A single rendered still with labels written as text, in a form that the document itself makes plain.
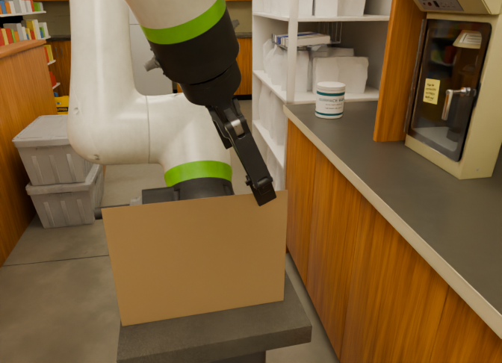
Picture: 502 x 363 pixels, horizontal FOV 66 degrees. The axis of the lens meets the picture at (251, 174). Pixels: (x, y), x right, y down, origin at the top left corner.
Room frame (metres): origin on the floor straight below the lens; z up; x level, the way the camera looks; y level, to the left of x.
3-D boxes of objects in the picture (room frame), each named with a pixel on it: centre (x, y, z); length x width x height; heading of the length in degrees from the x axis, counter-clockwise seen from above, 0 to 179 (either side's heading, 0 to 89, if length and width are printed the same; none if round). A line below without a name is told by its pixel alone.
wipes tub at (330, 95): (1.82, -0.37, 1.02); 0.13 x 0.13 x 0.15
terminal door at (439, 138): (1.24, -0.61, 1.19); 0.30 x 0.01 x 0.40; 10
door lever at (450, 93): (1.13, -0.59, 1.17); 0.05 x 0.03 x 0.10; 100
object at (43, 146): (2.58, 1.32, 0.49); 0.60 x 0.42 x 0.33; 10
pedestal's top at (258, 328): (0.62, 0.09, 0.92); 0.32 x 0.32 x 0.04; 13
